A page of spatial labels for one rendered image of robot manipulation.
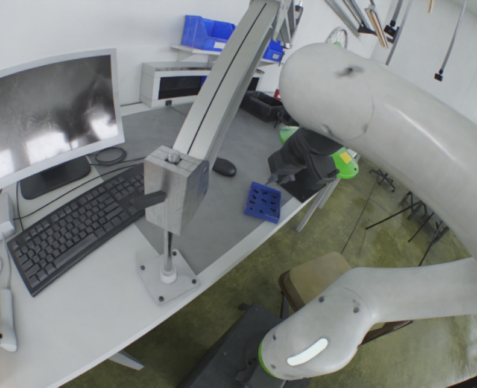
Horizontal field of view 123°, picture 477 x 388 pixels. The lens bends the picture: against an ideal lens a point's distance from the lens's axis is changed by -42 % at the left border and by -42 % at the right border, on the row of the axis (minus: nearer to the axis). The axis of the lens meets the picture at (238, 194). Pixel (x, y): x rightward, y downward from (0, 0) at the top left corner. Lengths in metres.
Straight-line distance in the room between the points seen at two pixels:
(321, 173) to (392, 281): 0.24
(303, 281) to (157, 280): 0.63
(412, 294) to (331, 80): 0.35
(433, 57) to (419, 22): 0.81
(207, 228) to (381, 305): 0.42
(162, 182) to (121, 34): 0.96
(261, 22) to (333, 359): 0.52
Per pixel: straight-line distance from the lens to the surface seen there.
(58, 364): 0.47
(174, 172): 0.23
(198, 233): 0.53
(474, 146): 0.19
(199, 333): 1.37
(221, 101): 0.30
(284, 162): 0.48
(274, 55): 1.58
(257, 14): 0.40
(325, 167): 0.43
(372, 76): 0.21
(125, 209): 0.56
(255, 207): 0.64
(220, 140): 0.33
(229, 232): 0.55
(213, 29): 1.38
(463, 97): 5.57
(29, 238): 0.57
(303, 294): 0.91
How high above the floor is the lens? 1.33
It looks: 39 degrees down
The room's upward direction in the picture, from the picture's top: 19 degrees clockwise
